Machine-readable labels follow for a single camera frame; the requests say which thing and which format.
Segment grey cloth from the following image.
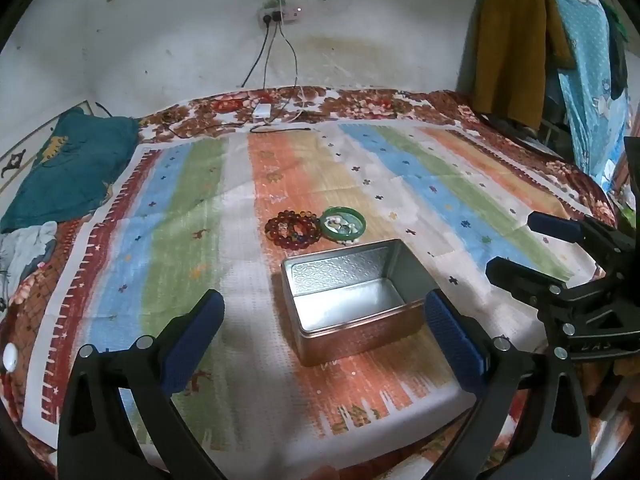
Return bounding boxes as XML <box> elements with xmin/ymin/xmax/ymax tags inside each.
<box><xmin>0</xmin><ymin>221</ymin><xmax>58</xmax><ymax>306</ymax></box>

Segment dark green hanging cloth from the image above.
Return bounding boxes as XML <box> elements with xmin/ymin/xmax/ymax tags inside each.
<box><xmin>602</xmin><ymin>0</ymin><xmax>631</xmax><ymax>101</ymax></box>

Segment mustard hanging cloth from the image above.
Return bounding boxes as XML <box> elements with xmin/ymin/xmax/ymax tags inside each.
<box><xmin>472</xmin><ymin>0</ymin><xmax>573</xmax><ymax>131</ymax></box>

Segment striped colourful cloth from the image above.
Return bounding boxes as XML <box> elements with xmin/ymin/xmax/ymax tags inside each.
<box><xmin>15</xmin><ymin>122</ymin><xmax>608</xmax><ymax>453</ymax></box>

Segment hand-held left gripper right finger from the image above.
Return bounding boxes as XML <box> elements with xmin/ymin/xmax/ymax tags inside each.
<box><xmin>424</xmin><ymin>290</ymin><xmax>593</xmax><ymax>480</ymax></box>

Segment rectangular metal tin box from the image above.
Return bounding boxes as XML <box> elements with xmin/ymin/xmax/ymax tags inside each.
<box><xmin>280</xmin><ymin>239</ymin><xmax>436</xmax><ymax>367</ymax></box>

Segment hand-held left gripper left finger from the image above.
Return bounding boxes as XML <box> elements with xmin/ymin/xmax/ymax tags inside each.
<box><xmin>57</xmin><ymin>289</ymin><xmax>226</xmax><ymax>480</ymax></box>

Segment white power strip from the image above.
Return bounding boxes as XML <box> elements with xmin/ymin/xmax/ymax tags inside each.
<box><xmin>257</xmin><ymin>6</ymin><xmax>305</xmax><ymax>26</ymax></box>

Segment teal cloth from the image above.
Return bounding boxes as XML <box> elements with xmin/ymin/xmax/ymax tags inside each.
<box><xmin>0</xmin><ymin>107</ymin><xmax>140</xmax><ymax>235</ymax></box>

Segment blue printed hanging cloth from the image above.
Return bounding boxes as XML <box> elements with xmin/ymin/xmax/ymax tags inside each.
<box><xmin>475</xmin><ymin>0</ymin><xmax>628</xmax><ymax>196</ymax></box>

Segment multicolour bead bracelet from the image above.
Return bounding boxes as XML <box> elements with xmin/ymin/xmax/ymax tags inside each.
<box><xmin>281</xmin><ymin>220</ymin><xmax>312</xmax><ymax>241</ymax></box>

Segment dark red bead bracelet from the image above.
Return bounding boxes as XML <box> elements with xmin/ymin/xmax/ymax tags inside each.
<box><xmin>265</xmin><ymin>209</ymin><xmax>322</xmax><ymax>247</ymax></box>

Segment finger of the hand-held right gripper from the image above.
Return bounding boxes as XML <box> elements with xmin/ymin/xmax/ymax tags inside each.
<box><xmin>527</xmin><ymin>211</ymin><xmax>638</xmax><ymax>271</ymax></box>
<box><xmin>486</xmin><ymin>256</ymin><xmax>618</xmax><ymax>311</ymax></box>

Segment green bangle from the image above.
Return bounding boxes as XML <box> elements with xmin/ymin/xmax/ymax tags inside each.
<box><xmin>320</xmin><ymin>206</ymin><xmax>367</xmax><ymax>239</ymax></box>

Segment black wall cable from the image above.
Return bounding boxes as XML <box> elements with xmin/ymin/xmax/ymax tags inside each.
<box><xmin>278</xmin><ymin>24</ymin><xmax>300</xmax><ymax>90</ymax></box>
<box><xmin>241</xmin><ymin>24</ymin><xmax>268</xmax><ymax>88</ymax></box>
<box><xmin>262</xmin><ymin>24</ymin><xmax>276</xmax><ymax>90</ymax></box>

